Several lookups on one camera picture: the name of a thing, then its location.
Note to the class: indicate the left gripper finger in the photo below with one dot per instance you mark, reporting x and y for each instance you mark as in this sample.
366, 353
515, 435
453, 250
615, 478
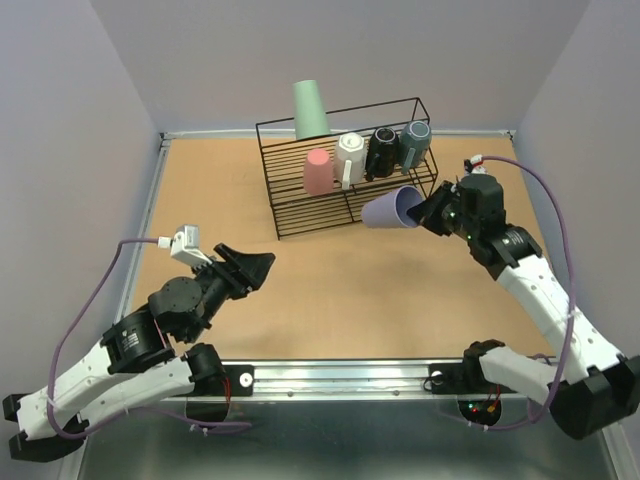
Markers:
229, 255
253, 269

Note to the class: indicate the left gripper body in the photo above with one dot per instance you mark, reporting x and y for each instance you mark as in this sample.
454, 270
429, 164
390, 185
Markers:
233, 282

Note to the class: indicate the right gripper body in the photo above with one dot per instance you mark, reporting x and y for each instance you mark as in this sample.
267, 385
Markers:
451, 218

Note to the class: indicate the purple cup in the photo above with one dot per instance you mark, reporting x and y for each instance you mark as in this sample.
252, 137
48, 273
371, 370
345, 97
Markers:
390, 210

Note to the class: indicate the black mug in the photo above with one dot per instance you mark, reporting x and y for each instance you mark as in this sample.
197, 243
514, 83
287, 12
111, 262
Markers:
382, 153

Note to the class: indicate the blue-grey mug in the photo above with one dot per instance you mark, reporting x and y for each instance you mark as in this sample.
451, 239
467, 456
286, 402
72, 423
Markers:
414, 141

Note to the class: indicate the white mug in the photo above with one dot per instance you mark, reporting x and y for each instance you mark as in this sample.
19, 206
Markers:
349, 159

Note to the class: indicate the red cup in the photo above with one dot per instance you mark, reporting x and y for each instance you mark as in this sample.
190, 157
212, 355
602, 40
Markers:
318, 172

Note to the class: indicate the green cup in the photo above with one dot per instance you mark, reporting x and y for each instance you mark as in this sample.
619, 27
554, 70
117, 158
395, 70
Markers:
310, 118

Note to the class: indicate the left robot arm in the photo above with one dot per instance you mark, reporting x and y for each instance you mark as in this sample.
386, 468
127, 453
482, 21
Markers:
150, 354

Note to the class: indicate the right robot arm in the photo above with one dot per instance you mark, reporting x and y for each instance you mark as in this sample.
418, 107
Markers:
593, 384

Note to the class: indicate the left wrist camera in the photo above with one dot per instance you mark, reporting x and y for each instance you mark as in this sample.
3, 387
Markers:
184, 246

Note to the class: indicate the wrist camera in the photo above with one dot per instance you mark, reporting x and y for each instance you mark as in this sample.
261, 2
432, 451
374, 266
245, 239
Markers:
474, 165
184, 246

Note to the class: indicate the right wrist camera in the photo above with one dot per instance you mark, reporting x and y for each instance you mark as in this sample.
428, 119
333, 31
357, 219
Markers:
474, 165

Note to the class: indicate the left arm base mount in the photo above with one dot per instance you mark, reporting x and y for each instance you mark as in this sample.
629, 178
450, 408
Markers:
238, 377

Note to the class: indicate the black wire dish rack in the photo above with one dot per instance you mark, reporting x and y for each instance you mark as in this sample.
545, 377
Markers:
296, 212

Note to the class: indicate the aluminium front rail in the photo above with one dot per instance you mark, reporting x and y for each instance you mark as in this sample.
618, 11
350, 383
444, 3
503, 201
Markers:
340, 380

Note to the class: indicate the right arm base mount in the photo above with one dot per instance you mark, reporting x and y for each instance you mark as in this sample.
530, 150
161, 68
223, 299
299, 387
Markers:
455, 377

